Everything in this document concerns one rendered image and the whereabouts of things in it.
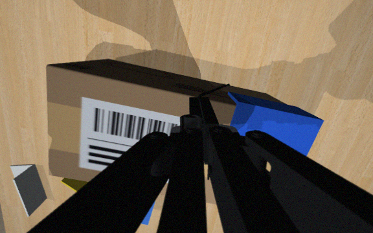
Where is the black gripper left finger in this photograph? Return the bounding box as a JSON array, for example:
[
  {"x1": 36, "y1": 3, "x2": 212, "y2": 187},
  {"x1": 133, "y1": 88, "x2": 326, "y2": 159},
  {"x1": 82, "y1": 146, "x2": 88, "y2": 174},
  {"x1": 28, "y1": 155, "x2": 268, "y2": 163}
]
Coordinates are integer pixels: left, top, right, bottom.
[{"x1": 27, "y1": 97, "x2": 207, "y2": 233}]

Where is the yellow l-shaped bracket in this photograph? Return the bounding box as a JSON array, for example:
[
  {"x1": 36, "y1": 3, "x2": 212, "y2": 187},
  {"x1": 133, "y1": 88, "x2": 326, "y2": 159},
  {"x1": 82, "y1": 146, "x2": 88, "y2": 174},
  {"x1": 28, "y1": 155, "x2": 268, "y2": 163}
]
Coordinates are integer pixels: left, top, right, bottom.
[{"x1": 60, "y1": 178, "x2": 88, "y2": 192}]

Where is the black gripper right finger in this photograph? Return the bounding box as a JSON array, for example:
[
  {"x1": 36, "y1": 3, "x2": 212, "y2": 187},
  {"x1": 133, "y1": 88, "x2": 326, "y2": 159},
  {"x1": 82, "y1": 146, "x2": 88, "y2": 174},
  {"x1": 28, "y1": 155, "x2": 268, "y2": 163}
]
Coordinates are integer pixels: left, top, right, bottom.
[{"x1": 199, "y1": 97, "x2": 373, "y2": 233}]

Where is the brown cardboard box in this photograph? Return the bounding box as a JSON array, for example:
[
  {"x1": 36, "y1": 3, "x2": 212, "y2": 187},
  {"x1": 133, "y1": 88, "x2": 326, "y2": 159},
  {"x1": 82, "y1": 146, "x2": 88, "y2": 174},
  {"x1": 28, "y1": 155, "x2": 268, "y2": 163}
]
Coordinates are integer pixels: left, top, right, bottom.
[{"x1": 46, "y1": 59, "x2": 285, "y2": 182}]

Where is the blue rectangular block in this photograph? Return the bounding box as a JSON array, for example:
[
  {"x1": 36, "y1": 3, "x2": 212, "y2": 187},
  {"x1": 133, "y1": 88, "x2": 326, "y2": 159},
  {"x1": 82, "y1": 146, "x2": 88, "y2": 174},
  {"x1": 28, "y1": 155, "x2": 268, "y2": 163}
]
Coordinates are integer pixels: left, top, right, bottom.
[{"x1": 141, "y1": 203, "x2": 155, "y2": 225}]

